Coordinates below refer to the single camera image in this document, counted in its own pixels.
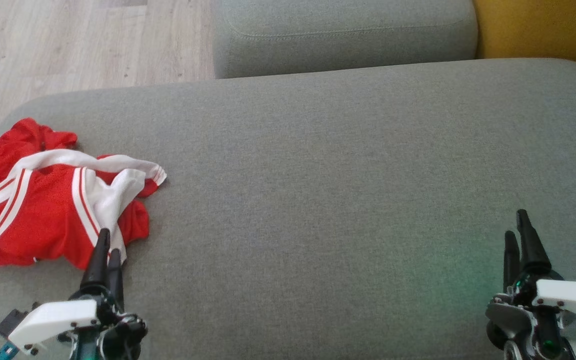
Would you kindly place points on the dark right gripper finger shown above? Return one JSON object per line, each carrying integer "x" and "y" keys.
{"x": 532, "y": 250}
{"x": 511, "y": 260}

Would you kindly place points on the large grey sofa seat cushion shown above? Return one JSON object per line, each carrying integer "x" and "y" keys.
{"x": 318, "y": 200}

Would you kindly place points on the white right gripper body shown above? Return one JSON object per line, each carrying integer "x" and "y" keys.
{"x": 568, "y": 300}

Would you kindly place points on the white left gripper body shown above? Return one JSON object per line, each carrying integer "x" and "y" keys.
{"x": 53, "y": 320}

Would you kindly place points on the yellow sofa backrest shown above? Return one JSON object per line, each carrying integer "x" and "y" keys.
{"x": 543, "y": 25}

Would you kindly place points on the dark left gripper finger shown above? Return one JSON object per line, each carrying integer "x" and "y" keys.
{"x": 116, "y": 280}
{"x": 99, "y": 265}

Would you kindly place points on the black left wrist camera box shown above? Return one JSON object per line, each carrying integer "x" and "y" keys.
{"x": 10, "y": 322}

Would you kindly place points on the red jersey with number print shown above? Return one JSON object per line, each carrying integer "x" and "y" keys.
{"x": 43, "y": 215}

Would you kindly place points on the small grey sofa seat cushion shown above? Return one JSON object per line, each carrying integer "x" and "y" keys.
{"x": 343, "y": 35}

